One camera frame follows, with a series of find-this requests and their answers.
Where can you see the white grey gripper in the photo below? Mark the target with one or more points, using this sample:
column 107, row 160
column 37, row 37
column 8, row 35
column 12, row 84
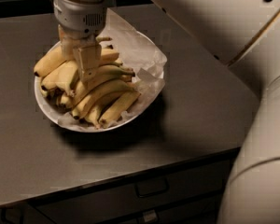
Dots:
column 78, row 16

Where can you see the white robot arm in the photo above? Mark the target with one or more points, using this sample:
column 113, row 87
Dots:
column 244, row 35

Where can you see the yellow banana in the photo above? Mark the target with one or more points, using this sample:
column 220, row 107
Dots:
column 65, row 76
column 84, row 106
column 54, row 58
column 81, row 89
column 96, row 110
column 113, row 113

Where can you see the top yellow banana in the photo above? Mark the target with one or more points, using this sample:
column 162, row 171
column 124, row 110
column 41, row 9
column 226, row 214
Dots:
column 54, row 58

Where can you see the white bowl with bananas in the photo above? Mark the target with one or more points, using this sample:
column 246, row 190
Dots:
column 59, row 117

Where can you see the front yellow banana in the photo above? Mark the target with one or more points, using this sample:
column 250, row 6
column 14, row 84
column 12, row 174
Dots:
column 113, row 113

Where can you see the white crumpled paper liner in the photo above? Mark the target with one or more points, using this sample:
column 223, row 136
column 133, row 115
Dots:
column 140, row 53

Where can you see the dark upper drawer front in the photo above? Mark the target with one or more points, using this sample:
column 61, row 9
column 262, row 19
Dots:
column 195, row 188

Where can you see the upper drawer black handle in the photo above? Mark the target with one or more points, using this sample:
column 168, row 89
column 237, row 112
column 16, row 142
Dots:
column 151, row 187

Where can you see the lower drawer handle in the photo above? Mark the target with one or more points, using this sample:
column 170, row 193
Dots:
column 148, row 217

